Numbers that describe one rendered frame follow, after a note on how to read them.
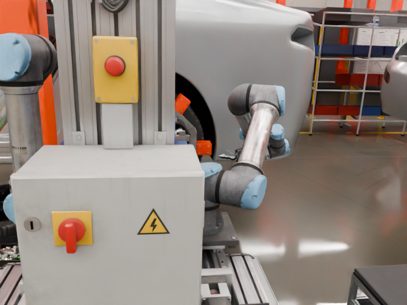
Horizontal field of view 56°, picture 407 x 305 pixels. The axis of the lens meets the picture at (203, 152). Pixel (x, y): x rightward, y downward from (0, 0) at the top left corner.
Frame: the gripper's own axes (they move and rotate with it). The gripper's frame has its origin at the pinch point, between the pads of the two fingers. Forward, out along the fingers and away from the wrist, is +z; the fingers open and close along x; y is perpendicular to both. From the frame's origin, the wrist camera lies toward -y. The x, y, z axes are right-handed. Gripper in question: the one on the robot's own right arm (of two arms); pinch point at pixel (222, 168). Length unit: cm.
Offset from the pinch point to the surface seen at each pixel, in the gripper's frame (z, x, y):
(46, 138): 70, -10, 47
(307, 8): -407, -803, -514
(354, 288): -48, 62, -54
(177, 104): 12.7, -40.7, 12.9
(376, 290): -52, 69, -36
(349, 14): -266, -346, -210
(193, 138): 10.0, -29.7, -5.9
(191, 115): 7.0, -42.4, 0.0
